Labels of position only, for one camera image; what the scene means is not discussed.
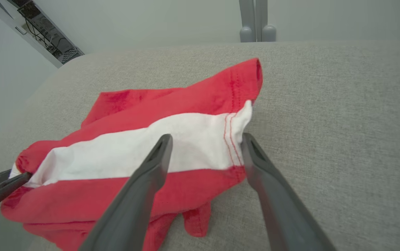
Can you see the grey fabric sofa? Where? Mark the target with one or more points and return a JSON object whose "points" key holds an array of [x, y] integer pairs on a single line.
{"points": [[325, 104]]}

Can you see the red shorts white stripe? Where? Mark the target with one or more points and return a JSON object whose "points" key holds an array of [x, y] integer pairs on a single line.
{"points": [[116, 157]]}

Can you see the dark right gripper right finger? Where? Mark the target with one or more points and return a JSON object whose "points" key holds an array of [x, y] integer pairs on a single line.
{"points": [[276, 202]]}

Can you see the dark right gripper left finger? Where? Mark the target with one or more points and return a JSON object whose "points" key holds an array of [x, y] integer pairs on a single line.
{"points": [[140, 195]]}

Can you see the grey partition post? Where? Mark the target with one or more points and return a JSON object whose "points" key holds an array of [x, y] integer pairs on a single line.
{"points": [[249, 21]]}

